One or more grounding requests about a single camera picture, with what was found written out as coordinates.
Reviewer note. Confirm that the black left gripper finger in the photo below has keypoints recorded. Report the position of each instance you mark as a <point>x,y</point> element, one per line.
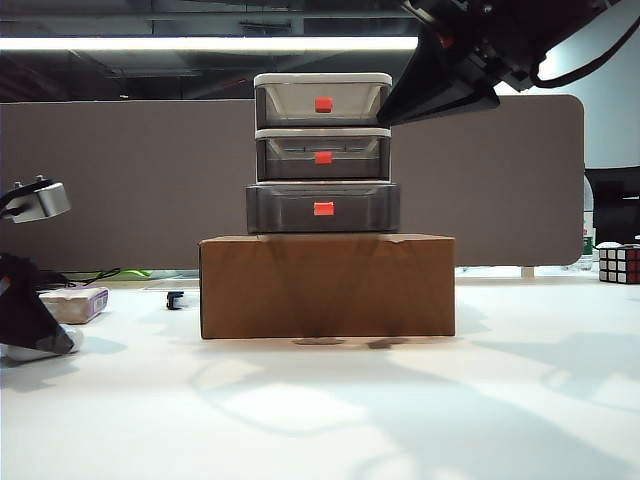
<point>25,310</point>

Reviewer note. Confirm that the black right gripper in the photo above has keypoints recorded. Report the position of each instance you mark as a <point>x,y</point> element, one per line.
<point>475,30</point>

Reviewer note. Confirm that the white earphone case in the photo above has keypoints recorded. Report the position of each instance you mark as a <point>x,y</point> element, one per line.
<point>76,340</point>

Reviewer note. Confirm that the smoky drawer with slotted back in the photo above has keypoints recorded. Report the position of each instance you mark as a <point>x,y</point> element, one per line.
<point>285,167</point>

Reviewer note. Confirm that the white block with purple label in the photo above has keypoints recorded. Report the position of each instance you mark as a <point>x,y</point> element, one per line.
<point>80,305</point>

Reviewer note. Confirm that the small black clip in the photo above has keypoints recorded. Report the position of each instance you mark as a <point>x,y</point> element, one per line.
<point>175,301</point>

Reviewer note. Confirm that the grey-brown desk partition panel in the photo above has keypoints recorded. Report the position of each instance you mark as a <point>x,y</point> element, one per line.
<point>125,165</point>

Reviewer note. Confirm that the white partition foot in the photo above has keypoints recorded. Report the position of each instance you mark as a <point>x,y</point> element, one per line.
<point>528,272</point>

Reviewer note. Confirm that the clear bottle with green label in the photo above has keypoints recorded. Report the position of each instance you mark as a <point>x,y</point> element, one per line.
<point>588,235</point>

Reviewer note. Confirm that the black office chair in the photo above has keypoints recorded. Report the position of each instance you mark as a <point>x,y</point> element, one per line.
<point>615,205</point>

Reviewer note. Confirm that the brown cardboard box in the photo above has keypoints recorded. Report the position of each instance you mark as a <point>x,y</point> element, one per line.
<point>327,290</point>

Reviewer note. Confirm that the long ceiling light strip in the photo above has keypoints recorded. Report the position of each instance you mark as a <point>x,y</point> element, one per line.
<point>225,43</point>

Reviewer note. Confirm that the black Rubik's cube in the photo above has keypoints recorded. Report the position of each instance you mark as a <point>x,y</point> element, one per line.
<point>620,265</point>

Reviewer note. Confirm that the white plastic drawer cabinet frame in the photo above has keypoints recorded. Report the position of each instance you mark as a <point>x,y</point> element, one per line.
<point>322,78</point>

